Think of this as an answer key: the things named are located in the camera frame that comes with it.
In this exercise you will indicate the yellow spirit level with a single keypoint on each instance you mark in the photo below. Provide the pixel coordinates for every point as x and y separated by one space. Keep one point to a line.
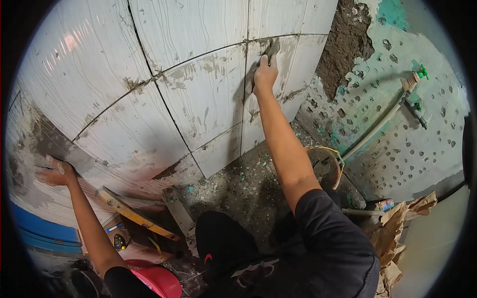
136 216

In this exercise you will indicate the person's right hand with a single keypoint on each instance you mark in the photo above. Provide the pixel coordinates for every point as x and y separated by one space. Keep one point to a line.
265 78

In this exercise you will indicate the person's body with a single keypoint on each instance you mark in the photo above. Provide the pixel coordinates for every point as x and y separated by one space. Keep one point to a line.
335 253

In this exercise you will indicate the red plastic bucket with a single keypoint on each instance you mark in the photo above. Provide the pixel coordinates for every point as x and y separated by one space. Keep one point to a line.
160 281

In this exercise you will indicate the black bucket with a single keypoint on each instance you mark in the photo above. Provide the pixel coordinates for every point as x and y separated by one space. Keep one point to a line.
84 283

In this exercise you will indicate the grey wooden stick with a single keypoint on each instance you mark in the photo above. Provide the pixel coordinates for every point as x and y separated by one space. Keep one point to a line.
361 212

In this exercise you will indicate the colourful small can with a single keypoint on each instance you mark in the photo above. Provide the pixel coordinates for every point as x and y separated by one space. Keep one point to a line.
384 204

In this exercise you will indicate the person's left fingers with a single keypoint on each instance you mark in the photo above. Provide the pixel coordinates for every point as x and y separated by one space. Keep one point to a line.
41 175

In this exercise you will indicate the person's legs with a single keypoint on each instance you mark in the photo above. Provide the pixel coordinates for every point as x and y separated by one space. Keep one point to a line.
223 238

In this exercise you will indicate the person's right fingers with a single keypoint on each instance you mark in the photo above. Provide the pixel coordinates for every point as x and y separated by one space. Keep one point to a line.
268 62

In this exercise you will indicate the person's left thumb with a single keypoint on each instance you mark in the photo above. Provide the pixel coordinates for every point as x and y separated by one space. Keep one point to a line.
53 160

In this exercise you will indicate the yellow black tape measure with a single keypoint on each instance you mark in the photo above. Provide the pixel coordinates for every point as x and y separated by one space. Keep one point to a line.
119 242

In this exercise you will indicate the grey grout scraper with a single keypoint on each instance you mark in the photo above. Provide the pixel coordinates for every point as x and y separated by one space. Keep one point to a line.
273 47

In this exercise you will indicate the blue pen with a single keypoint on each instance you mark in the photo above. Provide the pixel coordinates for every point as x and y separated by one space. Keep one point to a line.
114 227

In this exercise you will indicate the blue barrel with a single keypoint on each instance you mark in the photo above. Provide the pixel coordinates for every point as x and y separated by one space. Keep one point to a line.
44 229

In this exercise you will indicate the person's left hand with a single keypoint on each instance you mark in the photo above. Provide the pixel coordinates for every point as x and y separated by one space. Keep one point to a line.
59 175

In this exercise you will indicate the brown paper sack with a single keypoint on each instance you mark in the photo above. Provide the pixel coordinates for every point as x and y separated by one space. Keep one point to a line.
391 234

